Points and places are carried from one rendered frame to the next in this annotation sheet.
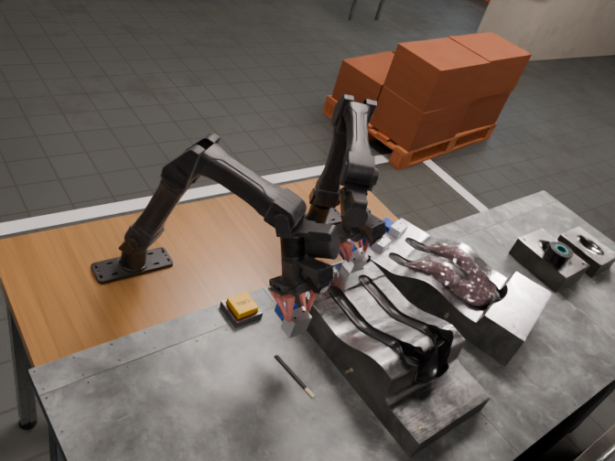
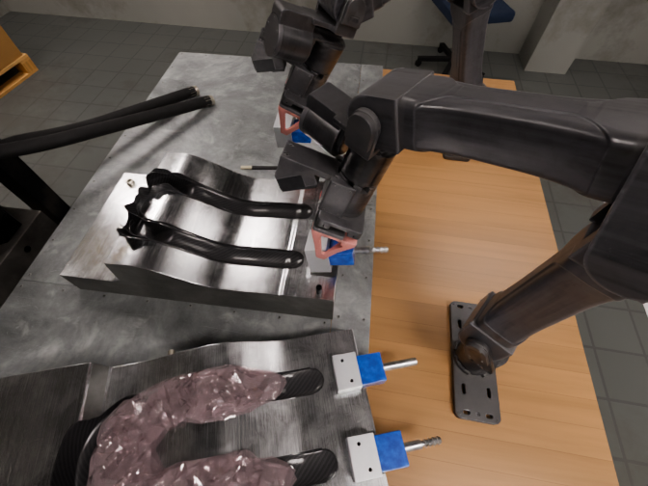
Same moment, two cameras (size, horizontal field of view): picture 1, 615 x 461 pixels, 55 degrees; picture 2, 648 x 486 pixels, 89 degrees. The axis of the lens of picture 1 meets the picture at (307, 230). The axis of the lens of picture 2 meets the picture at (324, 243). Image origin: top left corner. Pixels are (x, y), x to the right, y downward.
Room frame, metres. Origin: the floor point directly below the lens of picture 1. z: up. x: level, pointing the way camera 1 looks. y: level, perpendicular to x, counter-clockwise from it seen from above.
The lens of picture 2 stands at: (1.46, -0.31, 1.39)
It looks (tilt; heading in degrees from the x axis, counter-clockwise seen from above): 57 degrees down; 145
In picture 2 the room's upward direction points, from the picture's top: straight up
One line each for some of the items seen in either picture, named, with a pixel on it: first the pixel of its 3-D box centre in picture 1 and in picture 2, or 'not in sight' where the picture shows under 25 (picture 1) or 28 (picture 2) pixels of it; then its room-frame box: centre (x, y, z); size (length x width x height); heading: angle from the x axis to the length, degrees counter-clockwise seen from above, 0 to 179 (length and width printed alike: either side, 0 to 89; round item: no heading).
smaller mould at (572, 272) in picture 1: (548, 259); not in sight; (1.64, -0.80, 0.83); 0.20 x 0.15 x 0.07; 48
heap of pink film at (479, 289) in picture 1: (456, 269); (188, 443); (1.35, -0.44, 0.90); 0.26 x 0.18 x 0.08; 65
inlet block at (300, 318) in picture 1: (285, 307); (307, 131); (0.96, -0.01, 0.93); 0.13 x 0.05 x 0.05; 48
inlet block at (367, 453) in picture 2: (383, 224); (395, 449); (1.51, -0.22, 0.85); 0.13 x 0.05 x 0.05; 65
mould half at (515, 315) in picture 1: (452, 279); (196, 449); (1.35, -0.45, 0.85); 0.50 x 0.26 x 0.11; 65
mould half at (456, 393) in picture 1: (387, 337); (213, 229); (1.03, -0.27, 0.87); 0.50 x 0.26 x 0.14; 48
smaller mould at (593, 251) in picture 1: (585, 251); not in sight; (1.77, -0.95, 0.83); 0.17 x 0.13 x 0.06; 48
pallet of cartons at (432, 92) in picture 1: (426, 83); not in sight; (4.02, -0.48, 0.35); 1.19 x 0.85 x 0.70; 138
